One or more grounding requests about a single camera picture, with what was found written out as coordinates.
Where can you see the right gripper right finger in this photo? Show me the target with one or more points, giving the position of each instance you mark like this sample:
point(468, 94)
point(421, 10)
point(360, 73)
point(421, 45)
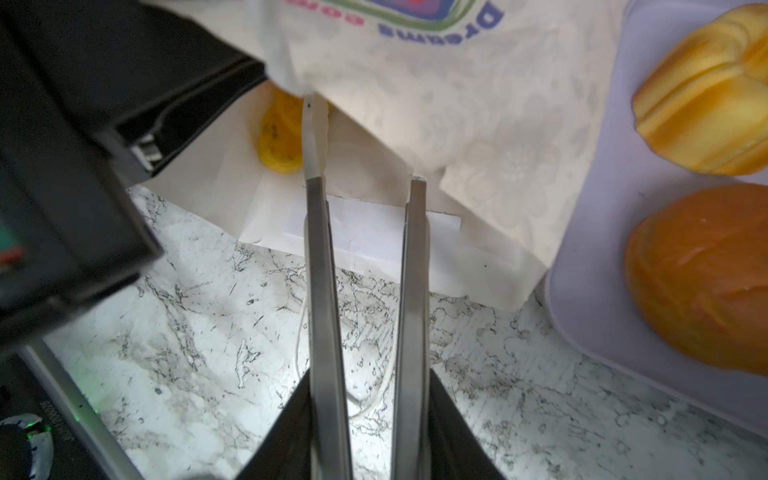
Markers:
point(410, 447)

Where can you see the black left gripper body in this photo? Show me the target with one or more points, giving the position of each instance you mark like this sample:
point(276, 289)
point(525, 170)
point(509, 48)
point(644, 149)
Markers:
point(96, 96)

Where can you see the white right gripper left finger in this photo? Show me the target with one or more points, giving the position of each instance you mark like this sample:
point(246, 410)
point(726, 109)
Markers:
point(331, 451)

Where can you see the orange brown fake bread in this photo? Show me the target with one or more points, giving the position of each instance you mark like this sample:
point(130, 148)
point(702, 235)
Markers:
point(697, 272)

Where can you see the white printed paper bag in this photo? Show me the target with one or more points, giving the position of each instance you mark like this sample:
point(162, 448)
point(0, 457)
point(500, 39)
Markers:
point(497, 104)

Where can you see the yellow bundt fake bread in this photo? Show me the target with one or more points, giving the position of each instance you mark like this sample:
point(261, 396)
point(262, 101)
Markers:
point(704, 106)

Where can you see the lilac plastic tray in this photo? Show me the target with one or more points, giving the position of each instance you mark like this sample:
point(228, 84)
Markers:
point(586, 293)

